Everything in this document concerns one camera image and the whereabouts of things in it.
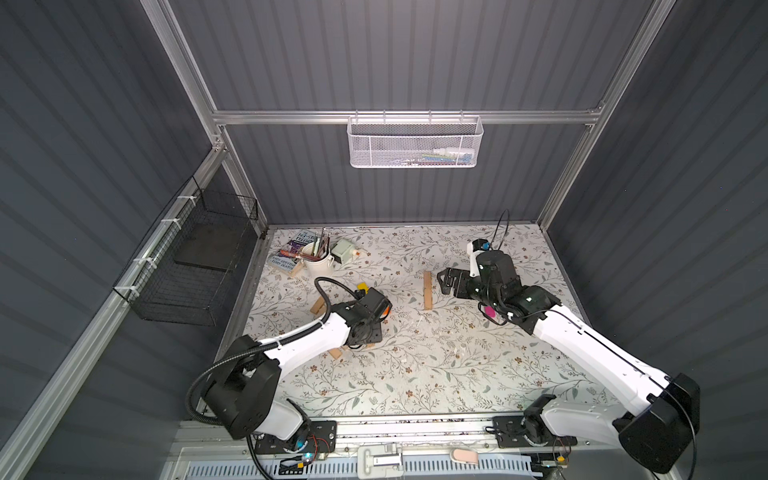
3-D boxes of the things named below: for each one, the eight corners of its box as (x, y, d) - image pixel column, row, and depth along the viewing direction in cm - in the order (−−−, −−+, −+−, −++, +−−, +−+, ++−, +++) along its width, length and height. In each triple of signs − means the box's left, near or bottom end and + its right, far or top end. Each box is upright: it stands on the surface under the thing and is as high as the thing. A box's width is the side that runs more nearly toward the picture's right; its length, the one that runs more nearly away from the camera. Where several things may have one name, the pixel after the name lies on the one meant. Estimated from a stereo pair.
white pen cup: (306, 279, 106) (298, 261, 98) (310, 260, 111) (304, 241, 103) (333, 279, 106) (328, 261, 98) (336, 259, 111) (332, 241, 103)
